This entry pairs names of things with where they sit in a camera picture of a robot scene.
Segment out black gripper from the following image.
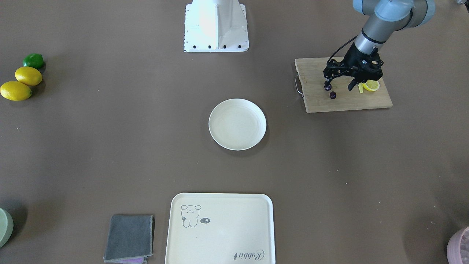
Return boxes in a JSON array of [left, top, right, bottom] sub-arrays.
[[323, 43, 384, 91]]

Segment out cream rabbit tray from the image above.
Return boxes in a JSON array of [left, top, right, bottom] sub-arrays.
[[165, 193, 276, 264]]

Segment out whole yellow lemon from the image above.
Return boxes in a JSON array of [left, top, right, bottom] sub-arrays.
[[0, 81, 33, 101], [15, 66, 43, 86]]

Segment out grey folded cloth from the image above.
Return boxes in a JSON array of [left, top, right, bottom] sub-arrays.
[[103, 214, 154, 264]]

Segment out pink bowl with ice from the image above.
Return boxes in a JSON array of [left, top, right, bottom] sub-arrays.
[[447, 227, 469, 264]]

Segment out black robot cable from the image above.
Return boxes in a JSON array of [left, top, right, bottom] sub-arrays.
[[326, 36, 358, 68]]

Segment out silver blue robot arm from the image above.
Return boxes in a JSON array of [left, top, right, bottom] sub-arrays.
[[323, 0, 436, 91]]

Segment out green lime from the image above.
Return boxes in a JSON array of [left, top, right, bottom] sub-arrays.
[[22, 53, 45, 69]]

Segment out bamboo cutting board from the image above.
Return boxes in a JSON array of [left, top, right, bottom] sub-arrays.
[[294, 58, 393, 113]]

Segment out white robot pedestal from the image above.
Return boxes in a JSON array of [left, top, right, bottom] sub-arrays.
[[183, 0, 250, 52]]

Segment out cream round plate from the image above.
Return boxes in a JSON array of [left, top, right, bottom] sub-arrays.
[[208, 98, 267, 151]]

